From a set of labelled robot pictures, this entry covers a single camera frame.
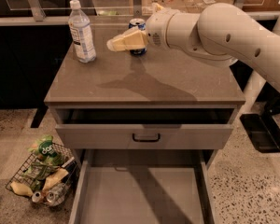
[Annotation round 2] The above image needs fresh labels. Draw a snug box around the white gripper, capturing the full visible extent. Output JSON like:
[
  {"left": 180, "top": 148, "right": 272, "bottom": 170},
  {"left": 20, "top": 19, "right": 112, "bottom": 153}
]
[{"left": 106, "top": 3, "right": 180, "bottom": 51}]

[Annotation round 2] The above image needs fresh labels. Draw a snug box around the clear plastic water bottle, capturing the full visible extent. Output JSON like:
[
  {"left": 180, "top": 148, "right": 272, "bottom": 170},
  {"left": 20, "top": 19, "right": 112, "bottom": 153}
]
[{"left": 68, "top": 0, "right": 96, "bottom": 63}]

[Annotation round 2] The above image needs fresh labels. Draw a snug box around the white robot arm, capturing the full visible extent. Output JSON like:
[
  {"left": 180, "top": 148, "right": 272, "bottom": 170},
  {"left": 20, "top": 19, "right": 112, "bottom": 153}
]
[{"left": 106, "top": 3, "right": 280, "bottom": 93}]

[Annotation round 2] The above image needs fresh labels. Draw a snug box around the grey drawer cabinet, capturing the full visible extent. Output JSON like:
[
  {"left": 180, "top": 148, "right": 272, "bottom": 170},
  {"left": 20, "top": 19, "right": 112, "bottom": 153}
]
[{"left": 43, "top": 14, "right": 246, "bottom": 224}]

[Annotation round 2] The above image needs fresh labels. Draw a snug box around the grey top drawer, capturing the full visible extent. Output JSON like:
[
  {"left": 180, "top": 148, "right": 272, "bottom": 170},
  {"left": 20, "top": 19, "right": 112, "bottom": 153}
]
[{"left": 56, "top": 108, "right": 232, "bottom": 149}]

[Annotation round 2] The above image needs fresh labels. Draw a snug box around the grey drawer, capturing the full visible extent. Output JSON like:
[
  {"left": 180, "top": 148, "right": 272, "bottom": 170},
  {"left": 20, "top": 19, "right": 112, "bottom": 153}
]
[
  {"left": 69, "top": 150, "right": 218, "bottom": 224},
  {"left": 56, "top": 108, "right": 232, "bottom": 149}
]

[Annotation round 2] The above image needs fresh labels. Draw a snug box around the grey middle drawer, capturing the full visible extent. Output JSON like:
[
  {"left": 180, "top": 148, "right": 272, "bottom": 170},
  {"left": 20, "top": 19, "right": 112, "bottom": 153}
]
[{"left": 69, "top": 150, "right": 218, "bottom": 224}]

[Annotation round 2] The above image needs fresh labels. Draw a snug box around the blue soda can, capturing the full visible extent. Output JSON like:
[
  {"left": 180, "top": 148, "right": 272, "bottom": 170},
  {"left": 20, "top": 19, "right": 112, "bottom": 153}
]
[{"left": 129, "top": 18, "right": 147, "bottom": 56}]

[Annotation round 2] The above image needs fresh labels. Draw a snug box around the green snack bag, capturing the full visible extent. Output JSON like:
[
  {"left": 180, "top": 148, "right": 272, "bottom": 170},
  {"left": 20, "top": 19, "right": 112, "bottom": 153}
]
[{"left": 28, "top": 135, "right": 63, "bottom": 166}]

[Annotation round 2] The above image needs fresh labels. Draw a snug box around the silver can in basket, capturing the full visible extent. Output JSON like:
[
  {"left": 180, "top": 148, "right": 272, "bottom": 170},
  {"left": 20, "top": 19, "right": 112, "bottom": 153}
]
[
  {"left": 46, "top": 183, "right": 66, "bottom": 206},
  {"left": 32, "top": 191, "right": 44, "bottom": 203}
]

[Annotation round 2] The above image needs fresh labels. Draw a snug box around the yellow snack packet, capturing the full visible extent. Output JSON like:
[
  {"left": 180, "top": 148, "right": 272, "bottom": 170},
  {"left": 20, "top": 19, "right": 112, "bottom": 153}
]
[{"left": 10, "top": 181, "right": 33, "bottom": 197}]

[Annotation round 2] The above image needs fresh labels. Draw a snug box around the black drawer handle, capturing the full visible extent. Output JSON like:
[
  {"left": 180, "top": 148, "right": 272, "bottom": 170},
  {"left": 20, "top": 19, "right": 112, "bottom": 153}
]
[{"left": 132, "top": 133, "right": 161, "bottom": 143}]

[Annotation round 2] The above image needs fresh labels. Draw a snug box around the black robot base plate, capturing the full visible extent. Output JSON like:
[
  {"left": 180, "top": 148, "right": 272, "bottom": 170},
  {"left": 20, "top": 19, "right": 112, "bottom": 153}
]
[{"left": 240, "top": 113, "right": 280, "bottom": 153}]

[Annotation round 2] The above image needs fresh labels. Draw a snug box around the black wire basket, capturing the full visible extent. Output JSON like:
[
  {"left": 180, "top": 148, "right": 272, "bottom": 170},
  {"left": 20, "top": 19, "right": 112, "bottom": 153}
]
[{"left": 6, "top": 143, "right": 78, "bottom": 206}]

